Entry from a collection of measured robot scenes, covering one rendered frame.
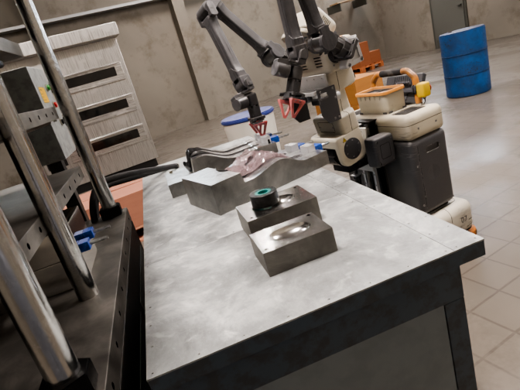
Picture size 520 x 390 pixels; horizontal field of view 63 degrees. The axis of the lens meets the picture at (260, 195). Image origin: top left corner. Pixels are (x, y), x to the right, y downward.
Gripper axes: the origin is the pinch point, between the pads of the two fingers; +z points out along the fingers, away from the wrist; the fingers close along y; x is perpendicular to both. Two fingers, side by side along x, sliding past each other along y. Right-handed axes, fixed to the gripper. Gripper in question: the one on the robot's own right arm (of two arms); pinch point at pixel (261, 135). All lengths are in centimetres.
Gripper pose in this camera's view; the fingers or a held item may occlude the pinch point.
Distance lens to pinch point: 203.1
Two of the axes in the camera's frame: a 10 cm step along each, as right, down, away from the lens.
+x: 9.3, -3.3, 1.8
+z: 2.7, 9.1, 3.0
